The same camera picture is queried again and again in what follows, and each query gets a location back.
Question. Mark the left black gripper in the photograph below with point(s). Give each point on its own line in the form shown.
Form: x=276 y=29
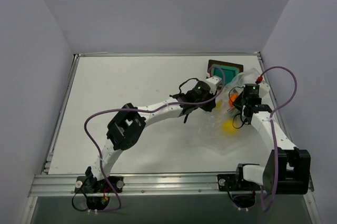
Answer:
x=210 y=102

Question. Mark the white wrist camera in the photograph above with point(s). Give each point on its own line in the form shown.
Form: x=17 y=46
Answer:
x=264 y=87
x=214 y=82

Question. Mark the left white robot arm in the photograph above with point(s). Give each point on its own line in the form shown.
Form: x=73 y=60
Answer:
x=126 y=127

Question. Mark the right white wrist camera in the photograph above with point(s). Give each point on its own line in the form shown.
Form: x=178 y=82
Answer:
x=264 y=87

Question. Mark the yellow fake pear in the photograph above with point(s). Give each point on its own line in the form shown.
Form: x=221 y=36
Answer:
x=228 y=128

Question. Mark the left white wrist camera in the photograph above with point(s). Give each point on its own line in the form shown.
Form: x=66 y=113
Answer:
x=214 y=82

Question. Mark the orange fake persimmon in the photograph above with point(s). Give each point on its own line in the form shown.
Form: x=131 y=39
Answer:
x=232 y=98

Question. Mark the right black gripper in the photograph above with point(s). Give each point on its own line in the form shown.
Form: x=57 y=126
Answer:
x=239 y=101

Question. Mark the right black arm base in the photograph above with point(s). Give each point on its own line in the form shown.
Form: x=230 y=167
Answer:
x=241 y=193

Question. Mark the square black teal plate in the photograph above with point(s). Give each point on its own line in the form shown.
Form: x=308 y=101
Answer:
x=226 y=71

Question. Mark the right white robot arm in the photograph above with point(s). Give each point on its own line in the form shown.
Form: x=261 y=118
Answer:
x=287 y=170

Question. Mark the clear plastic bag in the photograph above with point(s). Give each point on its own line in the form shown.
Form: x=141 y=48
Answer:
x=209 y=130

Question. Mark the aluminium front rail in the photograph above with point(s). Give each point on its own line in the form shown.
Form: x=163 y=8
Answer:
x=191 y=183

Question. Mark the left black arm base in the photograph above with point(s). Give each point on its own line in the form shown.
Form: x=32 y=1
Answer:
x=97 y=193

